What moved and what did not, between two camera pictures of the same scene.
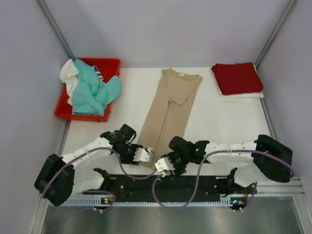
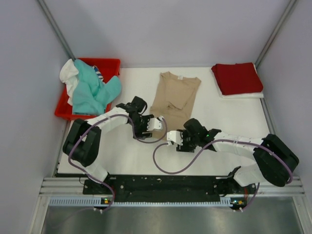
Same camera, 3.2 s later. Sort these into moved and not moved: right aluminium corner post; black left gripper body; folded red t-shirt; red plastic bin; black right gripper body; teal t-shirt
Moved: black right gripper body; black left gripper body
Not moved: red plastic bin; folded red t-shirt; teal t-shirt; right aluminium corner post
